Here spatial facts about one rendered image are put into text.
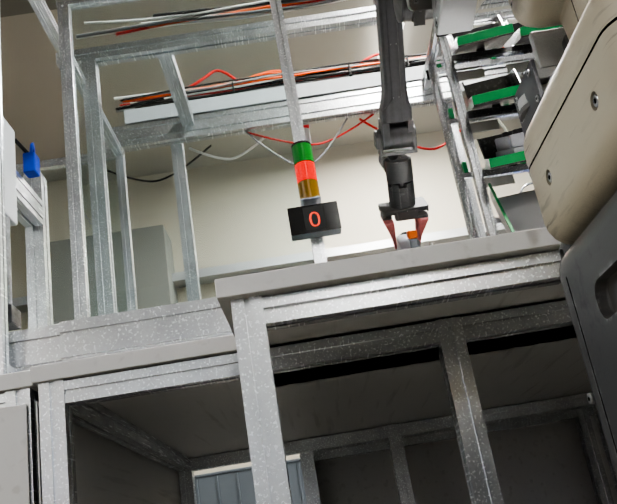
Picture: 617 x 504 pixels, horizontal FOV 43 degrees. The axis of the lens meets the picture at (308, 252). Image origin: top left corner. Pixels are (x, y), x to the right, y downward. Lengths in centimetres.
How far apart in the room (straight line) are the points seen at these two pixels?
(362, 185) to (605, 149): 537
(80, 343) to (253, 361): 53
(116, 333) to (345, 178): 451
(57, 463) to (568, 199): 105
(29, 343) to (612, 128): 127
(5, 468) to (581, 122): 117
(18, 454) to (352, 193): 464
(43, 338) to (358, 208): 441
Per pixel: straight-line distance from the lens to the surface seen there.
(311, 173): 192
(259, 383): 111
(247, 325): 113
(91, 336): 156
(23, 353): 161
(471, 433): 141
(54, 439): 148
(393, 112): 166
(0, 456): 151
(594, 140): 59
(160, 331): 153
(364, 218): 581
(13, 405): 153
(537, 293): 142
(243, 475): 351
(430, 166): 603
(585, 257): 64
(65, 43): 228
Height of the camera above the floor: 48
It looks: 20 degrees up
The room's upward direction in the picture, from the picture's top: 10 degrees counter-clockwise
